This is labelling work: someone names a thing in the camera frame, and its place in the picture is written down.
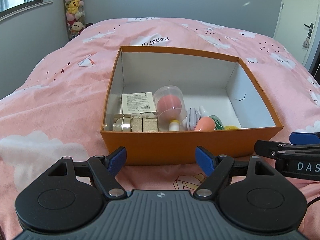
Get small gold cardboard box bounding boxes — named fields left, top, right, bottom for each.
left=131, top=118, right=158, bottom=132

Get white box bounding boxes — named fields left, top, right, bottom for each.
left=121, top=92, right=157, bottom=119

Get small yellow plastic object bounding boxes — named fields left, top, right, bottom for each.
left=224, top=125, right=238, bottom=130

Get small green labelled bottle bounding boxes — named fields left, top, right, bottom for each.
left=199, top=106, right=225, bottom=130

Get pink cloud print duvet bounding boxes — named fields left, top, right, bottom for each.
left=1, top=17, right=319, bottom=239

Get orange cardboard storage box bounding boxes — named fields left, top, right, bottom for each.
left=101, top=46, right=283, bottom=165

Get orange egg shaped sponge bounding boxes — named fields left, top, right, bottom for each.
left=195, top=116, right=216, bottom=131

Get red white mint tin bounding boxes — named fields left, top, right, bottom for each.
left=186, top=107, right=201, bottom=131

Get small yellow capped bottle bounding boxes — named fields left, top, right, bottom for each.
left=168, top=119, right=180, bottom=132

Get clear case with pink sponge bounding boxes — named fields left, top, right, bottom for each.
left=153, top=86, right=187, bottom=123

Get plush toy column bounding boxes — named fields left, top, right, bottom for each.
left=64, top=0, right=86, bottom=40

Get white door with handle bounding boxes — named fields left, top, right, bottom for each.
left=273, top=0, right=319, bottom=69

